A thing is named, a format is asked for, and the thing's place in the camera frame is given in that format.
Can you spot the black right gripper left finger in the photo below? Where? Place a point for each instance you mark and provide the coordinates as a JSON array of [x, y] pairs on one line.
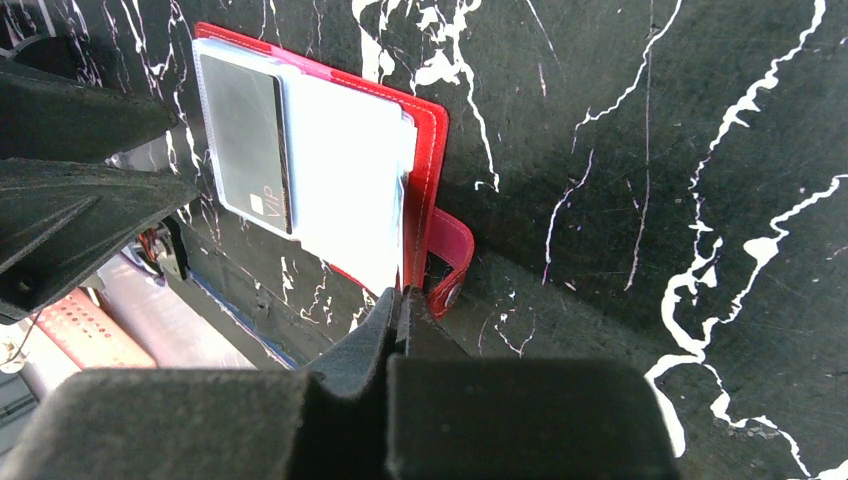
[[326, 420]]

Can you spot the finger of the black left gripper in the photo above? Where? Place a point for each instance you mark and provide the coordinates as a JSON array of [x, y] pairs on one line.
[[61, 221], [52, 118]]

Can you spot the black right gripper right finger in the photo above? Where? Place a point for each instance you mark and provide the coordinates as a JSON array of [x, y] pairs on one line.
[[453, 416]]

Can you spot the red leather card holder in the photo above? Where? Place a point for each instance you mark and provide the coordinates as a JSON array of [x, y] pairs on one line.
[[428, 229]]

